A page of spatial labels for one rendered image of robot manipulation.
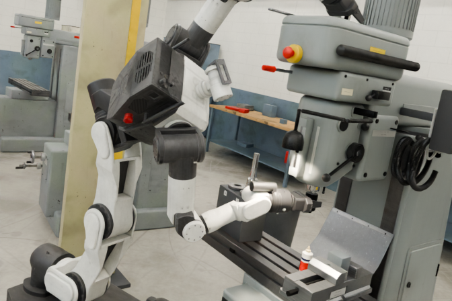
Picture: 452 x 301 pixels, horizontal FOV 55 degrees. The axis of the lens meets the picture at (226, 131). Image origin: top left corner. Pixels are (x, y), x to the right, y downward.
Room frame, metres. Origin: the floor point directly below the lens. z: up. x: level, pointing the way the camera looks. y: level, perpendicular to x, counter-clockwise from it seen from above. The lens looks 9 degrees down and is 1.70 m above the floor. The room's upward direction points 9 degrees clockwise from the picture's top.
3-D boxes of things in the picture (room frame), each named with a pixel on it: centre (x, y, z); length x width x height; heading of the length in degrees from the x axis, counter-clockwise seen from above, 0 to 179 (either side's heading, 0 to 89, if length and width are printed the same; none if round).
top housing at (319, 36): (1.59, -0.37, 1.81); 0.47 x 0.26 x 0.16; 129
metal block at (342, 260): (1.45, -0.47, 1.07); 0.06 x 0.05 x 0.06; 40
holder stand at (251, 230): (1.86, -0.12, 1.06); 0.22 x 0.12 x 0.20; 32
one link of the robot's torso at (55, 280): (1.72, 0.53, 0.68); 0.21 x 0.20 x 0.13; 58
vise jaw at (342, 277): (1.41, -0.42, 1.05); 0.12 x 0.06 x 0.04; 40
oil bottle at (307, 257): (1.55, -0.38, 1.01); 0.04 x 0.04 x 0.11
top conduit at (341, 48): (1.49, -0.48, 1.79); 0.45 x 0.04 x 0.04; 129
